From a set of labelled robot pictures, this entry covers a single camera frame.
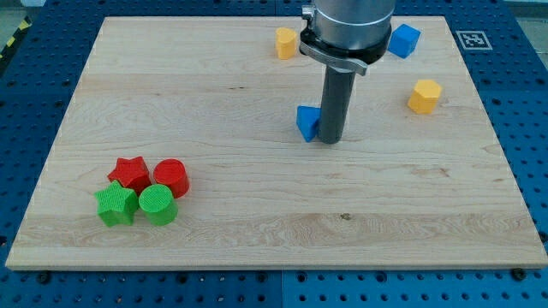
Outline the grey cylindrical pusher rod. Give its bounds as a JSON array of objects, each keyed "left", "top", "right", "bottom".
[{"left": 318, "top": 66, "right": 355, "bottom": 144}]

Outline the white fiducial marker tag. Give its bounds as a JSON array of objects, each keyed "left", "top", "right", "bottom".
[{"left": 456, "top": 30, "right": 492, "bottom": 50}]

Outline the red star block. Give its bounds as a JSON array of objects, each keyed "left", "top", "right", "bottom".
[{"left": 107, "top": 157, "right": 152, "bottom": 196}]

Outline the yellow hexagon block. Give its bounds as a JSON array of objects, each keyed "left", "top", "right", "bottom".
[{"left": 408, "top": 80, "right": 443, "bottom": 114}]

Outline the black yellow hazard tape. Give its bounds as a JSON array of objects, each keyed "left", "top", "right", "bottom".
[{"left": 1, "top": 16, "right": 33, "bottom": 62}]

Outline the blue cube block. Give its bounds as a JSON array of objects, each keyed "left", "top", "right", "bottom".
[{"left": 388, "top": 24, "right": 421, "bottom": 58}]

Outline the green cylinder block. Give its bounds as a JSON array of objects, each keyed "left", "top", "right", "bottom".
[{"left": 139, "top": 184, "right": 178, "bottom": 226}]

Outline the green star block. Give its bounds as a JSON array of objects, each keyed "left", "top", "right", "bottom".
[{"left": 94, "top": 181, "right": 139, "bottom": 228}]

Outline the black and silver clamp ring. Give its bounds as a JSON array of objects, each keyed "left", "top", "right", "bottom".
[{"left": 299, "top": 4, "right": 391, "bottom": 75}]

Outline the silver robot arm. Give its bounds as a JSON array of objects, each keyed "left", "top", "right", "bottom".
[{"left": 299, "top": 0, "right": 396, "bottom": 144}]

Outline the red cylinder block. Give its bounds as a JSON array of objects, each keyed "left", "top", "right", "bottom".
[{"left": 153, "top": 158, "right": 190, "bottom": 198}]

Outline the yellow heart block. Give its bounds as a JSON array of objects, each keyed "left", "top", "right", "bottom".
[{"left": 275, "top": 27, "right": 297, "bottom": 60}]

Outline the blue triangle block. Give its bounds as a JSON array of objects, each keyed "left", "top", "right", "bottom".
[{"left": 296, "top": 105, "right": 320, "bottom": 142}]

